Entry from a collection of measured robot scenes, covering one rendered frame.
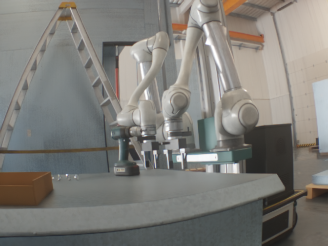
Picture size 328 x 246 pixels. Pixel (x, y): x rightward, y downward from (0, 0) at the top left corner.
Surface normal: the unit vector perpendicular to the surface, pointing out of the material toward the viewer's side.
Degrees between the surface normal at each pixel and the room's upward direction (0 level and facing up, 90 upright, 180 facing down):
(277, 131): 90
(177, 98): 98
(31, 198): 90
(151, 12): 90
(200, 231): 90
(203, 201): 67
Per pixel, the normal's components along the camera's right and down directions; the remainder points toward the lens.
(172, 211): 0.36, -0.49
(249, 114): 0.14, 0.00
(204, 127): -0.86, 0.03
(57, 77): 0.37, -0.11
